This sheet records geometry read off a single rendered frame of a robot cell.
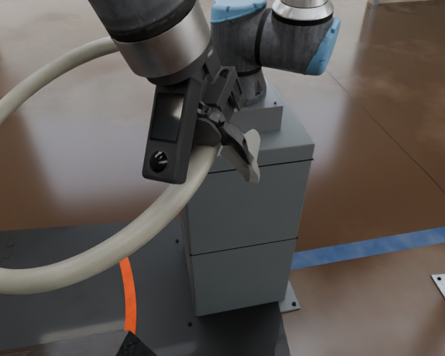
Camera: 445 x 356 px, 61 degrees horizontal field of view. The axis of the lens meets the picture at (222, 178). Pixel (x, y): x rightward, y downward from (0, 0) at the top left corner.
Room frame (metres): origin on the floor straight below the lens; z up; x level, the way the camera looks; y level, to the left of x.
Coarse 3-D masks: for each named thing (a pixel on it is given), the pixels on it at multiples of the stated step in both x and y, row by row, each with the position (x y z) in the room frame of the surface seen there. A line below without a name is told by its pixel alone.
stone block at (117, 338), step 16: (96, 336) 0.46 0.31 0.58; (112, 336) 0.45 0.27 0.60; (128, 336) 0.45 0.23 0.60; (0, 352) 0.41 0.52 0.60; (16, 352) 0.40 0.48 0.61; (32, 352) 0.40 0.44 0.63; (48, 352) 0.39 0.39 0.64; (64, 352) 0.39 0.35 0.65; (80, 352) 0.38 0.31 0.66; (96, 352) 0.38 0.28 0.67; (112, 352) 0.37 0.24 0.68; (128, 352) 0.39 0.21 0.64; (144, 352) 0.42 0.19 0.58
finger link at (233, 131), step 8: (224, 128) 0.36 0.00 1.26; (232, 128) 0.37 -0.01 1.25; (224, 136) 0.36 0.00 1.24; (232, 136) 0.36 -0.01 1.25; (240, 136) 0.37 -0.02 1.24; (224, 144) 0.37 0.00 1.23; (232, 144) 0.36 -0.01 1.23; (240, 144) 0.36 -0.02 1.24; (240, 152) 0.36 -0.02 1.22; (248, 152) 0.37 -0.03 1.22; (248, 160) 0.36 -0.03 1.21
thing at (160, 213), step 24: (96, 48) 0.70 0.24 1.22; (48, 72) 0.67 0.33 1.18; (24, 96) 0.64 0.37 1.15; (0, 120) 0.59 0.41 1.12; (192, 168) 0.35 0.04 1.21; (168, 192) 0.32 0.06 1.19; (192, 192) 0.33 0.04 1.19; (144, 216) 0.30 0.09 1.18; (168, 216) 0.30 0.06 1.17; (120, 240) 0.28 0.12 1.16; (144, 240) 0.28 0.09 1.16; (72, 264) 0.26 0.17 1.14; (96, 264) 0.26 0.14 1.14; (0, 288) 0.25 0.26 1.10; (24, 288) 0.25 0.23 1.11; (48, 288) 0.25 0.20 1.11
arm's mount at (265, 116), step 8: (272, 96) 1.03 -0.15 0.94; (256, 104) 0.99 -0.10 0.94; (264, 104) 0.99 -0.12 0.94; (272, 104) 0.99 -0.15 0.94; (280, 104) 0.99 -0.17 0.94; (240, 112) 0.95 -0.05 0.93; (248, 112) 0.96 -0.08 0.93; (256, 112) 0.96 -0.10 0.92; (264, 112) 0.97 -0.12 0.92; (272, 112) 0.97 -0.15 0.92; (280, 112) 0.98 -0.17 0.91; (232, 120) 0.95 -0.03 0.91; (240, 120) 0.95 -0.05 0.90; (248, 120) 0.96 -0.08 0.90; (256, 120) 0.96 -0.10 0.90; (264, 120) 0.97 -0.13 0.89; (272, 120) 0.97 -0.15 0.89; (280, 120) 0.98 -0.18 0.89; (240, 128) 0.95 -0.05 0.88; (248, 128) 0.96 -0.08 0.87; (256, 128) 0.96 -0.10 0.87; (264, 128) 0.97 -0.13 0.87; (272, 128) 0.97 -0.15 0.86; (280, 128) 0.98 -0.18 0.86
